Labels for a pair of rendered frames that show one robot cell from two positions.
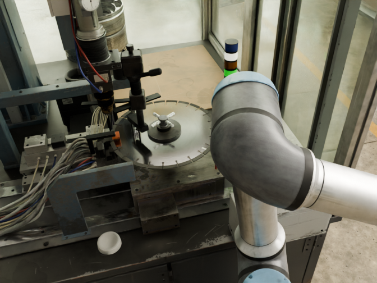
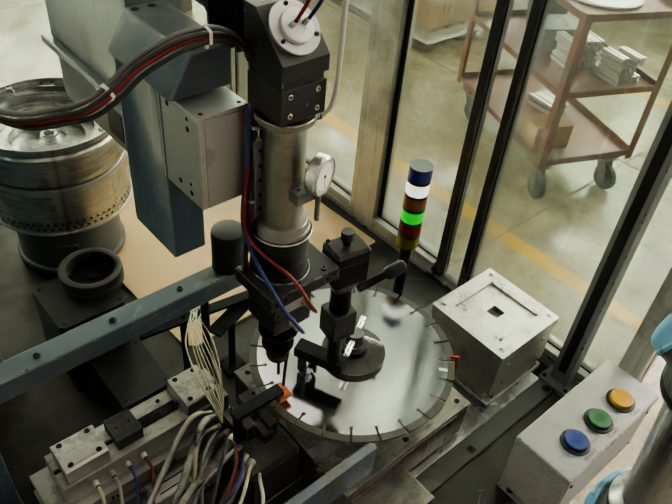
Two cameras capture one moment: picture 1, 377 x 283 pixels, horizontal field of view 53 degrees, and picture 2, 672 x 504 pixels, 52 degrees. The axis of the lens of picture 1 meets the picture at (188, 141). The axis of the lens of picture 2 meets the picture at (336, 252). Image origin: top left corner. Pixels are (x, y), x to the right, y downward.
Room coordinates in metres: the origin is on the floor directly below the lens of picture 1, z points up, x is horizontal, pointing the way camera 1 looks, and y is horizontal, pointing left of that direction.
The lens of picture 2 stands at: (0.33, 0.54, 1.86)
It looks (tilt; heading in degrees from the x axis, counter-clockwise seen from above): 41 degrees down; 327
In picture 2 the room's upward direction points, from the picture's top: 6 degrees clockwise
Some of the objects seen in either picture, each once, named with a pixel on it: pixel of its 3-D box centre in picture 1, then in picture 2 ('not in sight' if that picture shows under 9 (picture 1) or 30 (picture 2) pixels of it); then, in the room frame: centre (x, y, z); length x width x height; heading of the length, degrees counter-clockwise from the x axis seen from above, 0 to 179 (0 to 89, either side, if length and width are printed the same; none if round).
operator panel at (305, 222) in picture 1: (279, 213); (577, 440); (0.71, -0.26, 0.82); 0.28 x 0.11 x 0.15; 102
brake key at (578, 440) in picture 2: not in sight; (575, 442); (0.68, -0.19, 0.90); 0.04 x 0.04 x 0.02
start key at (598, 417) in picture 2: not in sight; (598, 421); (0.70, -0.26, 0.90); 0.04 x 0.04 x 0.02
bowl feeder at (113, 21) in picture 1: (96, 43); (60, 183); (1.69, 0.41, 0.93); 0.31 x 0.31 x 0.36
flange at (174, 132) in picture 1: (164, 127); (353, 348); (0.97, 0.08, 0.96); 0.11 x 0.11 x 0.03
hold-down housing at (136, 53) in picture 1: (134, 78); (341, 285); (0.93, 0.14, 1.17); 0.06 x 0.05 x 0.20; 93
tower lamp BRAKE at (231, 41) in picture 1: (231, 45); (420, 172); (1.16, -0.16, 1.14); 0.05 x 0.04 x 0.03; 12
